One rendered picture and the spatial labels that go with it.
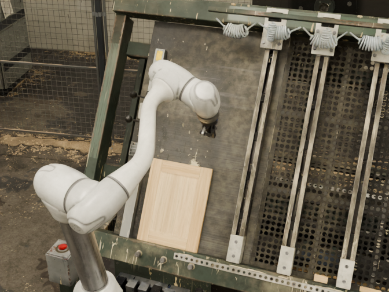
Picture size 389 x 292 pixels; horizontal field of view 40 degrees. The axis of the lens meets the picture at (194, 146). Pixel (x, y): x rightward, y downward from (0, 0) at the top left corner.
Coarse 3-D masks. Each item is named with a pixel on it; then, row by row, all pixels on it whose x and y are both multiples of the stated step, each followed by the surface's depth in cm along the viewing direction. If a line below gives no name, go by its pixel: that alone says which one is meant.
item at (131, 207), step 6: (162, 54) 270; (156, 60) 270; (150, 84) 270; (138, 186) 266; (138, 192) 268; (132, 198) 266; (138, 198) 269; (126, 204) 267; (132, 204) 266; (126, 210) 267; (132, 210) 266; (126, 216) 266; (132, 216) 266; (126, 222) 266; (132, 222) 266; (126, 228) 266; (132, 228) 268; (120, 234) 266; (126, 234) 266
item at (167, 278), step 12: (120, 264) 265; (132, 264) 262; (120, 276) 261; (132, 276) 265; (144, 276) 264; (156, 276) 261; (168, 276) 258; (180, 276) 256; (132, 288) 255; (144, 288) 254; (156, 288) 254; (168, 288) 258; (180, 288) 258; (192, 288) 256; (204, 288) 254
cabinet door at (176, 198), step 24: (168, 168) 265; (192, 168) 262; (168, 192) 264; (192, 192) 261; (144, 216) 266; (168, 216) 263; (192, 216) 260; (144, 240) 265; (168, 240) 262; (192, 240) 259
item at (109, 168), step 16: (128, 48) 283; (144, 48) 281; (144, 64) 282; (368, 80) 249; (128, 128) 281; (128, 144) 280; (304, 208) 251; (336, 208) 248; (336, 224) 247; (368, 224) 243
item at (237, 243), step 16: (272, 48) 248; (272, 64) 251; (272, 80) 250; (256, 96) 252; (256, 112) 251; (256, 128) 254; (256, 144) 249; (256, 160) 249; (256, 176) 254; (240, 192) 249; (240, 208) 249; (240, 224) 251; (240, 240) 247; (240, 256) 247
